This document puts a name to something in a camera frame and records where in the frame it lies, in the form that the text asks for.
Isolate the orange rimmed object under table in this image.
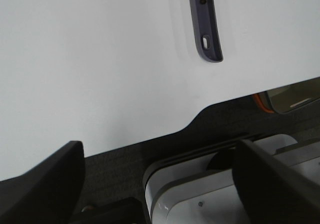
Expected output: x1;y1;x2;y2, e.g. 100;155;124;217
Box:
252;77;320;114

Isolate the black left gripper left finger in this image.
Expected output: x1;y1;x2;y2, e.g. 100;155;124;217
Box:
0;141;85;223

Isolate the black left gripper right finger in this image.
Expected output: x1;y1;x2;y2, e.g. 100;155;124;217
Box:
232;140;320;223

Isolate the purple plastic dustpan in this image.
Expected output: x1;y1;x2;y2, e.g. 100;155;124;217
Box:
189;0;223;63

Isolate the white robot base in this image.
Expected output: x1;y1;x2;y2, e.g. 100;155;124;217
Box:
143;134;320;223

